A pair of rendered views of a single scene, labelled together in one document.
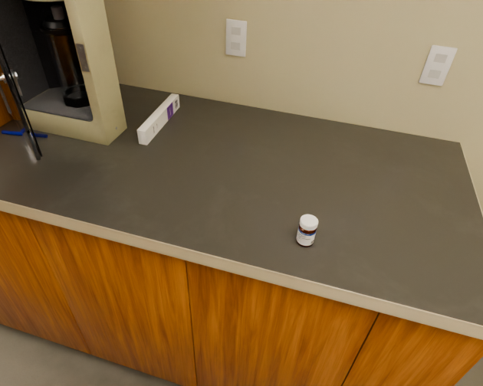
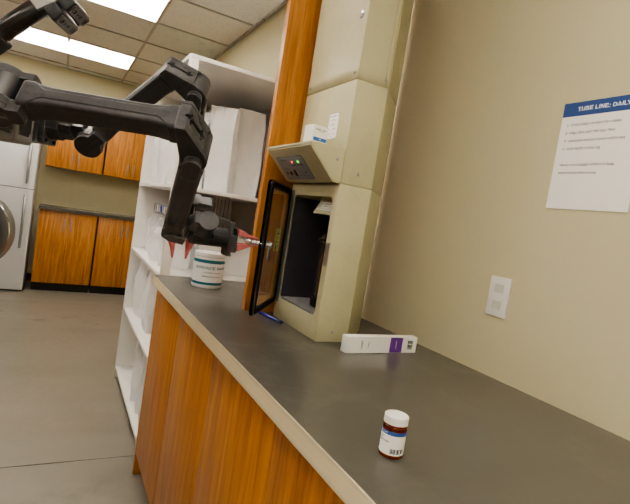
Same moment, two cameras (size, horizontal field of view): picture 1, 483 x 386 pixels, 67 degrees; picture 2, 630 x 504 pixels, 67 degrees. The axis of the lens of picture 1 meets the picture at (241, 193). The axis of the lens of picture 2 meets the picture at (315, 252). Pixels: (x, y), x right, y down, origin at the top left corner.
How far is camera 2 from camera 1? 63 cm
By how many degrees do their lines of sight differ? 56
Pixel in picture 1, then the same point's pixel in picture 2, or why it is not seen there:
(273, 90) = (531, 368)
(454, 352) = not seen: outside the picture
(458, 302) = not seen: outside the picture
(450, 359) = not seen: outside the picture
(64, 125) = (296, 316)
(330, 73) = (607, 358)
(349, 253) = (431, 490)
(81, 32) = (332, 233)
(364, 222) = (500, 491)
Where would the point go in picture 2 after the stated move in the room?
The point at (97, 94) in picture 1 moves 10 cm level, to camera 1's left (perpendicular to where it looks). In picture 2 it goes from (325, 288) to (302, 281)
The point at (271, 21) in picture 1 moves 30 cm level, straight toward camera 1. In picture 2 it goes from (537, 282) to (477, 277)
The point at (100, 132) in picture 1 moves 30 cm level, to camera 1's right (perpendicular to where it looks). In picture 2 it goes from (314, 326) to (393, 358)
